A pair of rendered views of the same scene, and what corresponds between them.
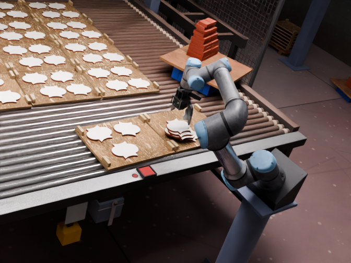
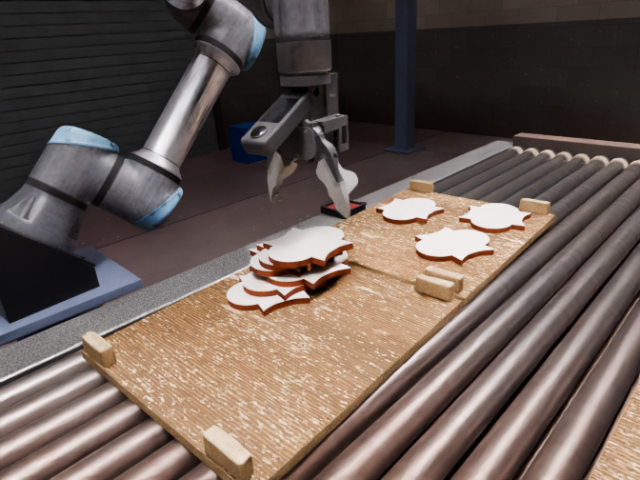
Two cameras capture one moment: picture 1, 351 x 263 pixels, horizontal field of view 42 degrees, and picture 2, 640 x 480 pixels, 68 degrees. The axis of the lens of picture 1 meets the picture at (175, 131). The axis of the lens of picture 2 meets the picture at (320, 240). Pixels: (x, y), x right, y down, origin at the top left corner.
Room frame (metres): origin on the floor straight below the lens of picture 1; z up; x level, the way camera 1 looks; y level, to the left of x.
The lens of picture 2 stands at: (2.83, 0.00, 1.31)
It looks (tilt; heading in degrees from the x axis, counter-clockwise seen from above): 24 degrees down; 179
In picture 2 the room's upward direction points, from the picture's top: 4 degrees counter-clockwise
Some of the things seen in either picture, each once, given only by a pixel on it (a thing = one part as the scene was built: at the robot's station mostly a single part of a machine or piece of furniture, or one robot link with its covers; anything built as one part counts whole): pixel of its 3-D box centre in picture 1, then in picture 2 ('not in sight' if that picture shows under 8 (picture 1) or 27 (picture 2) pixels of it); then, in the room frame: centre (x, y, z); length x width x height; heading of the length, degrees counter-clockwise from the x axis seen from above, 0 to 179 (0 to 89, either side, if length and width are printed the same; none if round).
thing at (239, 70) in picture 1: (207, 64); not in sight; (3.00, -0.08, 1.03); 0.50 x 0.50 x 0.02; 66
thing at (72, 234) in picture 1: (70, 219); not in sight; (1.50, 0.35, 0.74); 0.09 x 0.08 x 0.24; 134
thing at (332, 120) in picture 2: (183, 96); (310, 117); (2.12, 0.01, 1.19); 0.09 x 0.08 x 0.12; 140
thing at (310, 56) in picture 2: (188, 83); (302, 58); (2.12, 0.01, 1.27); 0.08 x 0.08 x 0.05
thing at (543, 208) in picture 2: (80, 130); (534, 206); (1.91, 0.47, 0.95); 0.06 x 0.02 x 0.03; 46
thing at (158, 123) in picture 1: (185, 128); (279, 329); (2.26, -0.05, 0.93); 0.41 x 0.35 x 0.02; 136
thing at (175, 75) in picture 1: (201, 74); not in sight; (2.93, -0.06, 0.97); 0.31 x 0.31 x 0.10; 66
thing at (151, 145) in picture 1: (125, 141); (430, 231); (1.96, 0.24, 0.93); 0.41 x 0.35 x 0.02; 136
